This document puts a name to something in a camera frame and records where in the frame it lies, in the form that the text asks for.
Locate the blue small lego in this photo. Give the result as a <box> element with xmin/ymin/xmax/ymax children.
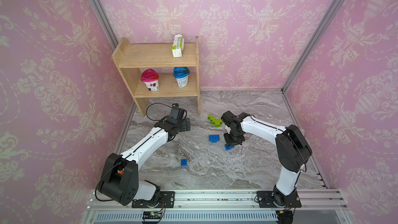
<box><xmin>224</xmin><ymin>144</ymin><xmax>234</xmax><ymax>151</ymax></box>
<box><xmin>180</xmin><ymin>159</ymin><xmax>188</xmax><ymax>167</ymax></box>

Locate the blue large lego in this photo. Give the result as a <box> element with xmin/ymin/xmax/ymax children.
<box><xmin>208</xmin><ymin>135</ymin><xmax>220</xmax><ymax>143</ymax></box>

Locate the green lego pair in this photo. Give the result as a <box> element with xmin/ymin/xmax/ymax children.
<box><xmin>207</xmin><ymin>115</ymin><xmax>219</xmax><ymax>126</ymax></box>

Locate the green long lego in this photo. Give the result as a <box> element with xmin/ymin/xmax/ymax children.
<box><xmin>213</xmin><ymin>119</ymin><xmax>222</xmax><ymax>128</ymax></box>

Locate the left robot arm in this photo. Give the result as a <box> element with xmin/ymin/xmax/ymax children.
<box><xmin>94</xmin><ymin>103</ymin><xmax>190</xmax><ymax>207</ymax></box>

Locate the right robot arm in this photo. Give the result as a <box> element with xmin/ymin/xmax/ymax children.
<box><xmin>221</xmin><ymin>111</ymin><xmax>313</xmax><ymax>208</ymax></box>

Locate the blue lid yogurt cup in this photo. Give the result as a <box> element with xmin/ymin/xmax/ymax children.
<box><xmin>173</xmin><ymin>67</ymin><xmax>190</xmax><ymax>88</ymax></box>

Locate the pink lid yogurt cup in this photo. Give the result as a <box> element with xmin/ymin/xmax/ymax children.
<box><xmin>141</xmin><ymin>69</ymin><xmax>160</xmax><ymax>92</ymax></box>

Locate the green white carton box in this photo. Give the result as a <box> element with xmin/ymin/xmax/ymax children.
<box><xmin>172</xmin><ymin>34</ymin><xmax>184</xmax><ymax>58</ymax></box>

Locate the wooden two-tier shelf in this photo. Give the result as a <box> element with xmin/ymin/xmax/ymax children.
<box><xmin>112</xmin><ymin>37</ymin><xmax>201</xmax><ymax>116</ymax></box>

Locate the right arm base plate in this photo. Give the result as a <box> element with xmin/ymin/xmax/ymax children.
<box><xmin>254</xmin><ymin>190</ymin><xmax>302</xmax><ymax>209</ymax></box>

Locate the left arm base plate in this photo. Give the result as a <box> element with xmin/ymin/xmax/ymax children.
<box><xmin>132</xmin><ymin>191</ymin><xmax>175</xmax><ymax>208</ymax></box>

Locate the aluminium front rail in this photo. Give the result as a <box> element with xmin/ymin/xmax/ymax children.
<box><xmin>81</xmin><ymin>189</ymin><xmax>354</xmax><ymax>224</ymax></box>

